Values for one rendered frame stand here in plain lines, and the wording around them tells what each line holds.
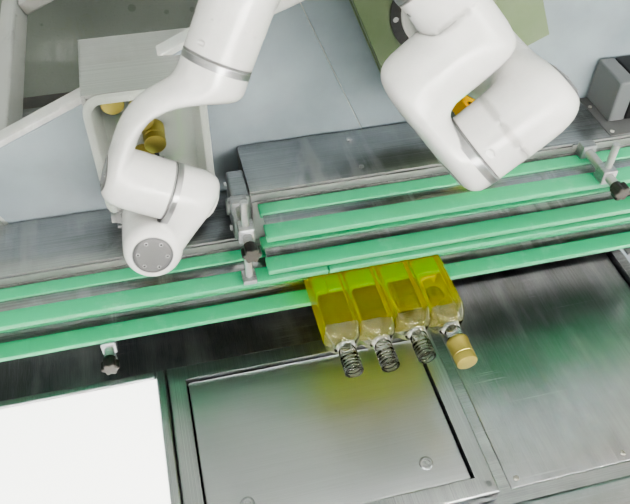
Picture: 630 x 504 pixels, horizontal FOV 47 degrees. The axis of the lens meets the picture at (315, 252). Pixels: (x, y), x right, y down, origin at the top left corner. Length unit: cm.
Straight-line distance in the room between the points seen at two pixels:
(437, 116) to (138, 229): 39
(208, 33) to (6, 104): 63
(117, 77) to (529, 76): 57
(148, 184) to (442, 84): 36
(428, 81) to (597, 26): 58
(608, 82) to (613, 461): 64
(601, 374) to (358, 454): 48
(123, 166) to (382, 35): 44
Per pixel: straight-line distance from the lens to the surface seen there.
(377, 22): 110
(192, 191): 90
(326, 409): 123
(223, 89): 86
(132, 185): 88
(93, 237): 126
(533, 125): 88
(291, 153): 123
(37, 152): 124
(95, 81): 111
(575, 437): 132
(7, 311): 122
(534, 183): 126
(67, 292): 122
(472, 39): 86
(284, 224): 112
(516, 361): 138
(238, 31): 85
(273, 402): 124
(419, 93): 86
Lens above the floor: 173
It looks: 42 degrees down
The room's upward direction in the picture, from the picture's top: 161 degrees clockwise
